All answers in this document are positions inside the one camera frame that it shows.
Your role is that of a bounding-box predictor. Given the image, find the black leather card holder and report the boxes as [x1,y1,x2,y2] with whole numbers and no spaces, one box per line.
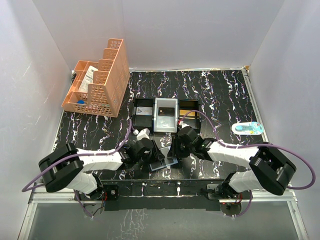
[149,146,178,172]

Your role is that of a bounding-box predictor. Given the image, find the dark card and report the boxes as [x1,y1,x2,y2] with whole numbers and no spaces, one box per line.
[158,107,176,117]

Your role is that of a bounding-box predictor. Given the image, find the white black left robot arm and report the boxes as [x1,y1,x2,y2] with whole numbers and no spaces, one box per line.
[38,137,166,200]

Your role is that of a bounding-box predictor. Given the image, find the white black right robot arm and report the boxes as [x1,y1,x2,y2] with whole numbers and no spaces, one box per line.
[168,125,297,198]

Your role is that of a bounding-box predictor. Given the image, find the gold card in right bin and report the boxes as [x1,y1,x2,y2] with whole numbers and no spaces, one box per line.
[179,108,197,119]

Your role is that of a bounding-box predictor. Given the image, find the card in left bin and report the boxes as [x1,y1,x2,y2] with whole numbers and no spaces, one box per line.
[135,106,154,116]

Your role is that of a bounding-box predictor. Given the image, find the black right bin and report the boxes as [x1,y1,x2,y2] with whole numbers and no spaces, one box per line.
[178,99,202,134]

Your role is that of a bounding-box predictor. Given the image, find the black bin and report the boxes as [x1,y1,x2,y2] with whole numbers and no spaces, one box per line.
[178,99,202,134]
[130,97,155,132]

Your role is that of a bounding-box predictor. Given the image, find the white middle bin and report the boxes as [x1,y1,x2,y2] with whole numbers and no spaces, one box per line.
[153,98,178,133]

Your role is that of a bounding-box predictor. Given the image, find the black left bin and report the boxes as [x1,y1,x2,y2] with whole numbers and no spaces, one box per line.
[130,97,155,132]

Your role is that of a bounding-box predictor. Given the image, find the blue white blister pack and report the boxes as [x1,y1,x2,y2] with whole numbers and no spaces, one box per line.
[231,121,264,136]

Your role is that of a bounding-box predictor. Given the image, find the orange plastic desk organizer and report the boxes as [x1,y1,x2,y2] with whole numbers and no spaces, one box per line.
[61,38,130,118]

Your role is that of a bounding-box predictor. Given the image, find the blue round object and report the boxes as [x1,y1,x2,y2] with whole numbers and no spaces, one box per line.
[76,100,87,105]

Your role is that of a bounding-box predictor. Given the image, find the white paper packet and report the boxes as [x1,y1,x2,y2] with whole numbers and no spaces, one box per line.
[78,65,98,93]

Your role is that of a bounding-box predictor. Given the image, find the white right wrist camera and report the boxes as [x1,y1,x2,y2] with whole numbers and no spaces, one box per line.
[177,120,189,129]

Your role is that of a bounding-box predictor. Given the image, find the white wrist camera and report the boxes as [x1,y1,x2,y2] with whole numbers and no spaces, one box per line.
[133,128,150,141]
[177,120,189,129]

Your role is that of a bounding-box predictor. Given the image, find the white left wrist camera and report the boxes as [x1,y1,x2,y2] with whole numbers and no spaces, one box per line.
[133,128,150,141]

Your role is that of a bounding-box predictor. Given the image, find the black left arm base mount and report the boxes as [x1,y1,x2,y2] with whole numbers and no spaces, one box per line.
[101,184,119,202]

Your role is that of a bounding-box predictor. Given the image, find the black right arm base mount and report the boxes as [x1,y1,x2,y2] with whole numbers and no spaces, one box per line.
[199,183,253,204]

